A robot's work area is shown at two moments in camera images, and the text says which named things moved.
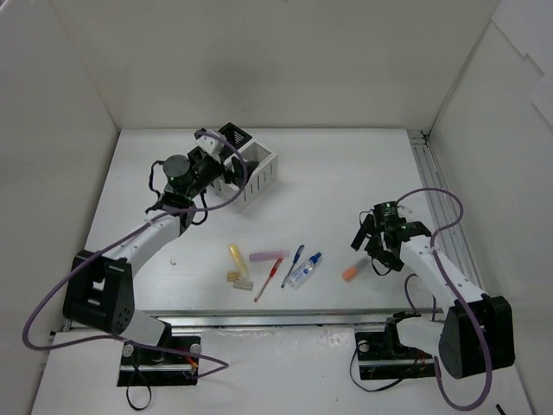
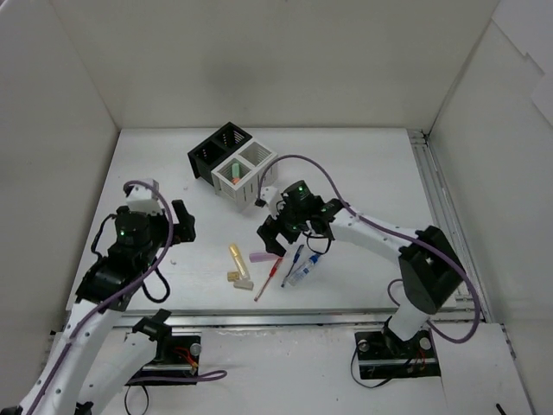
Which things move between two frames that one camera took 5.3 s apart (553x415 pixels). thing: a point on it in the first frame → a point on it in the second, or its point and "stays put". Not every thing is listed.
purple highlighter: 269,256 stays put
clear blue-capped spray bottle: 303,271 stays put
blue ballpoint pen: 295,260 stays put
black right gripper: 373,240 → 279,229
